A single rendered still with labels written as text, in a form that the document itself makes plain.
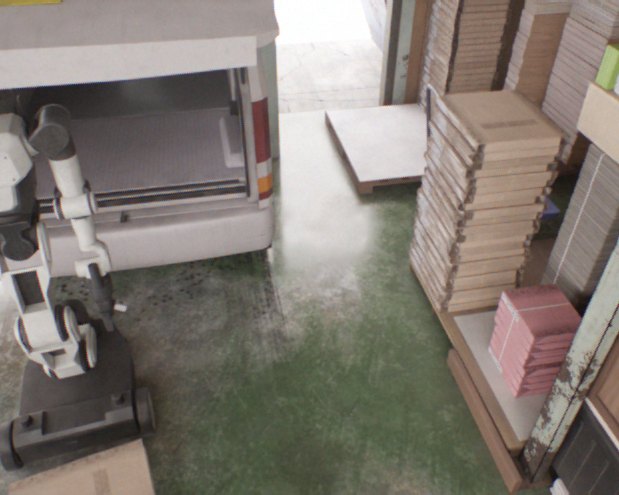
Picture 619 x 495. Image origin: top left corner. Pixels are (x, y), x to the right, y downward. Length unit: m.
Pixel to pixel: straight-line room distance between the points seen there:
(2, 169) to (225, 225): 1.19
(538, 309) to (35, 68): 2.04
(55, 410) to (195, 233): 0.99
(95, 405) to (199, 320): 0.75
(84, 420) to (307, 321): 1.17
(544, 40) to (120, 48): 3.50
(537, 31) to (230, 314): 2.81
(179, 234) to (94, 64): 1.56
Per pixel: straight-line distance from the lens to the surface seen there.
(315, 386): 2.70
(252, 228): 2.83
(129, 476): 2.28
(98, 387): 2.64
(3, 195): 2.01
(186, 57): 1.35
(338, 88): 5.43
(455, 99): 2.75
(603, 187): 2.54
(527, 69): 4.47
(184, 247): 2.84
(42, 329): 2.26
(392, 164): 4.05
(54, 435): 2.54
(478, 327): 2.94
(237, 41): 1.34
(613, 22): 4.05
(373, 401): 2.67
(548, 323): 2.52
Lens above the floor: 2.16
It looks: 39 degrees down
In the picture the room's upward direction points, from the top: straight up
